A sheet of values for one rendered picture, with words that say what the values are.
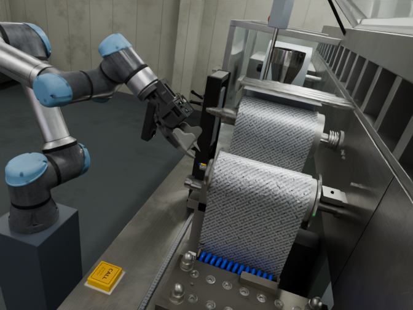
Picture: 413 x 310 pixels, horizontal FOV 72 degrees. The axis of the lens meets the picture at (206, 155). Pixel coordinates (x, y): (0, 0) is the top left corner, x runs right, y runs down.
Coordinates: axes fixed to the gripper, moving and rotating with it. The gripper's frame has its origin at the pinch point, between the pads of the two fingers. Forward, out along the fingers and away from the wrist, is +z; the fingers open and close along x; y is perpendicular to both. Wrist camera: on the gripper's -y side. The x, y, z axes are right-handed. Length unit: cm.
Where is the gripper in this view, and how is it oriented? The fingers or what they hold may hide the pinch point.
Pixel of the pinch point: (192, 152)
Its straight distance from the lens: 78.1
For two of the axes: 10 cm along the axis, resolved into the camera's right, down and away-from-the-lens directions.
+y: 7.3, -5.0, -4.7
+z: 6.3, 7.6, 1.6
